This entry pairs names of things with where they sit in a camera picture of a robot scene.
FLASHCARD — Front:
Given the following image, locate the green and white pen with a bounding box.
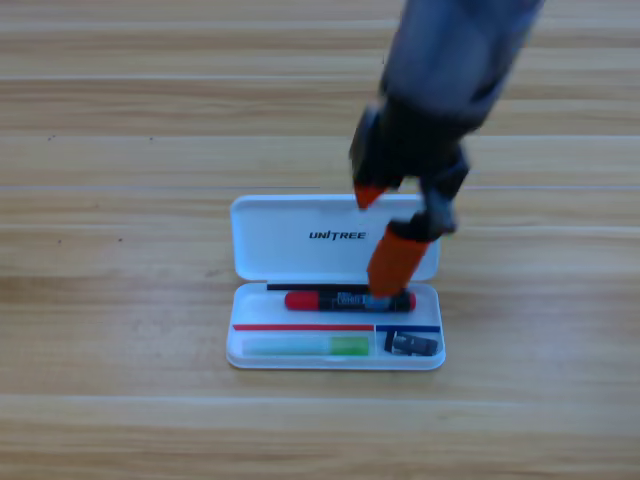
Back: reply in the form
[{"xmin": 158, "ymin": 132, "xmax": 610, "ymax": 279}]
[{"xmin": 242, "ymin": 336, "xmax": 371, "ymax": 357}]

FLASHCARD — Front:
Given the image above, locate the small black eraser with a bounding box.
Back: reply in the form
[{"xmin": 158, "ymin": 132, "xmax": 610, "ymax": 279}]
[{"xmin": 383, "ymin": 332, "xmax": 444, "ymax": 357}]

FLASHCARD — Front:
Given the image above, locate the red and black marker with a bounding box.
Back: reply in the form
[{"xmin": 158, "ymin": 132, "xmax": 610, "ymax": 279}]
[{"xmin": 283, "ymin": 288, "xmax": 418, "ymax": 312}]

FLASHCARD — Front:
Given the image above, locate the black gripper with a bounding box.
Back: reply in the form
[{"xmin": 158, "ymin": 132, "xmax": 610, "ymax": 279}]
[{"xmin": 348, "ymin": 94, "xmax": 481, "ymax": 300}]

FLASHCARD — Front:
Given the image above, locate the white Unitree pencil case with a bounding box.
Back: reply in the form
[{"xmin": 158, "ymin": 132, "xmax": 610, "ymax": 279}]
[{"xmin": 225, "ymin": 193, "xmax": 446, "ymax": 371}]

